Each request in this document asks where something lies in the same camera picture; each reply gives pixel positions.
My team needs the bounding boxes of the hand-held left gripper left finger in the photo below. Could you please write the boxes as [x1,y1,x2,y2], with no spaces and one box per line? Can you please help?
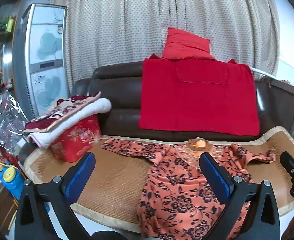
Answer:
[15,152,96,240]

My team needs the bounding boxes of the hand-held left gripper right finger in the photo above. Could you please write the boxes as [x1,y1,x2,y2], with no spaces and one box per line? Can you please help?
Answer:
[199,152,281,240]

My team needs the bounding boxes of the orange floral blouse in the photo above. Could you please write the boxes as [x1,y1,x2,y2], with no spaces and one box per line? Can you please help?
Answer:
[101,137,277,240]

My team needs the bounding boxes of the woven straw mat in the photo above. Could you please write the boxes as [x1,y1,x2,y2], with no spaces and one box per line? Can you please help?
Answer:
[24,126,294,227]

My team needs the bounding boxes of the red printed box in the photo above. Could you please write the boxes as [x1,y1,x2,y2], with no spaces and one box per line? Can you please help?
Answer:
[49,115,102,162]

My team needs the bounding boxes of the folded floral quilt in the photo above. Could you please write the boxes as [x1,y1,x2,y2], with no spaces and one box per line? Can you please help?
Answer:
[23,91,112,148]

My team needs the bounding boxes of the blue and yellow toy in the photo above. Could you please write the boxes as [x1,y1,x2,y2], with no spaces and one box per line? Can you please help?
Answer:
[0,157,25,205]

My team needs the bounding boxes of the red blanket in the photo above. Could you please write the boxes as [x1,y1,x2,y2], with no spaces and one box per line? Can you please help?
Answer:
[138,58,260,136]

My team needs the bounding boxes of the brown leather sofa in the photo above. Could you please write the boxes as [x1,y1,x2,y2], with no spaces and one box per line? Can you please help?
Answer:
[18,61,294,161]

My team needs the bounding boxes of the silver foil wrap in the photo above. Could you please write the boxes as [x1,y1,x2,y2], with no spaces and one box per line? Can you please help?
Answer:
[0,90,29,145]

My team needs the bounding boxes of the standing air conditioner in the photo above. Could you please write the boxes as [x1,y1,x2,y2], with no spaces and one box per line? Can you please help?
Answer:
[12,3,70,117]

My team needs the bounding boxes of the red pillow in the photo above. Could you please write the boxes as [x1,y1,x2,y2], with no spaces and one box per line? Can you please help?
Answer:
[149,27,237,64]

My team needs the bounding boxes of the beige dotted curtain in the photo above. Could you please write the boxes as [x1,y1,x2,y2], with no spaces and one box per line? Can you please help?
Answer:
[53,0,281,85]

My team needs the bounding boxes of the green potted plant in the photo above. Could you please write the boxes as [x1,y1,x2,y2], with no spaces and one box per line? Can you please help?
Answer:
[0,15,16,33]

